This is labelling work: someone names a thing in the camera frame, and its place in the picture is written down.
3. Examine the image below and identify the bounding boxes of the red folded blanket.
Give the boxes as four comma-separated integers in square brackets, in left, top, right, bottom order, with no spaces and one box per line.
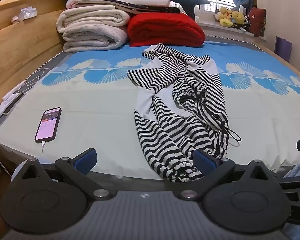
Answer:
[127,13,206,48]

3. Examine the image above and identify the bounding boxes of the wooden bed frame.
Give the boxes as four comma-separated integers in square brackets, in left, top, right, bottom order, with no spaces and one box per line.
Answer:
[0,0,300,105]

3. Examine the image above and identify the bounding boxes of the pile of yellow plush toys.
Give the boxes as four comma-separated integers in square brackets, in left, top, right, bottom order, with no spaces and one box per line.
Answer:
[214,6,252,32]

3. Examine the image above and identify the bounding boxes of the black white striped pants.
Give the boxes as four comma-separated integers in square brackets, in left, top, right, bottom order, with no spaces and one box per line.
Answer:
[127,43,242,183]

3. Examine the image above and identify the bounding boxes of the cream folded quilt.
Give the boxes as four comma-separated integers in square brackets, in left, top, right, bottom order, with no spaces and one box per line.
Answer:
[56,5,130,33]

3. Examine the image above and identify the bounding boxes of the blue shell print bed sheet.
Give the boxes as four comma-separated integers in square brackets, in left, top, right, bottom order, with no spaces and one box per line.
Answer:
[0,40,300,181]

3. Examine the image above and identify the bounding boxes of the white windowsill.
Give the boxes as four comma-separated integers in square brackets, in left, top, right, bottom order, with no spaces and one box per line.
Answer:
[197,21,267,42]

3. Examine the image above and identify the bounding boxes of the tissue pack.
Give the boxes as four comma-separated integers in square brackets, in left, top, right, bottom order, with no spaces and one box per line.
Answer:
[17,6,38,21]

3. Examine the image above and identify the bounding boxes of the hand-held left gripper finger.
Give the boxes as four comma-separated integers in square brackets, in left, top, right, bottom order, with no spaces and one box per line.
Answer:
[13,148,116,200]

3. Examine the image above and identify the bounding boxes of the purple box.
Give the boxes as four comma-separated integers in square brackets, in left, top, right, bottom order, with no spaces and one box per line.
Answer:
[274,36,292,63]

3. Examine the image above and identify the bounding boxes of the smartphone in dark case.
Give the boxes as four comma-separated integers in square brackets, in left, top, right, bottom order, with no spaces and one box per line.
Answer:
[34,107,62,144]

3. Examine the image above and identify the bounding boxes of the coiled white cable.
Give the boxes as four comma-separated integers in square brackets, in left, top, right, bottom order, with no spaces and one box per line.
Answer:
[17,69,45,93]

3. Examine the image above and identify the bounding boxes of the grey-white folded quilt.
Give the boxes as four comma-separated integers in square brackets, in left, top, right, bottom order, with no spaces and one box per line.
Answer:
[62,25,129,54]

